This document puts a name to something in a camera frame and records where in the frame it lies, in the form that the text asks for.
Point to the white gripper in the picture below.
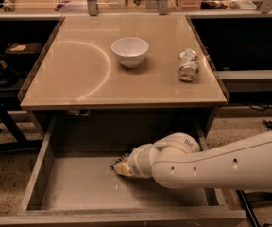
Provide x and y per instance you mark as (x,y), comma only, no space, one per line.
(135,164)

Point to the black rxbar chocolate wrapper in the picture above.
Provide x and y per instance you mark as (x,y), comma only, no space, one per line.
(121,163)

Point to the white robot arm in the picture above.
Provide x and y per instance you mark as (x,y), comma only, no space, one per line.
(177,162)

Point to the grey open top drawer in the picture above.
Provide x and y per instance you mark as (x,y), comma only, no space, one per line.
(73,184)

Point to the beige counter cabinet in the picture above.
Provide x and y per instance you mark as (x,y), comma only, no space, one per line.
(80,71)

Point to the white ceramic bowl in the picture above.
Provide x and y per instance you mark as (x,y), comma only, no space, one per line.
(130,51)

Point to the crushed silver can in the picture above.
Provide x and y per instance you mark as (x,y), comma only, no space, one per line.
(188,67)

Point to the black floor pole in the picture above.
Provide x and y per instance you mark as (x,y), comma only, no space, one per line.
(248,209)

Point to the black metal stand left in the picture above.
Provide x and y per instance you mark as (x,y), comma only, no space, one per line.
(21,143)

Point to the black tool on shelf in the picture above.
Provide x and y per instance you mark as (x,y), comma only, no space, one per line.
(8,77)

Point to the dark box on shelf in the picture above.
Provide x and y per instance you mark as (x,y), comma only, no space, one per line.
(24,50)

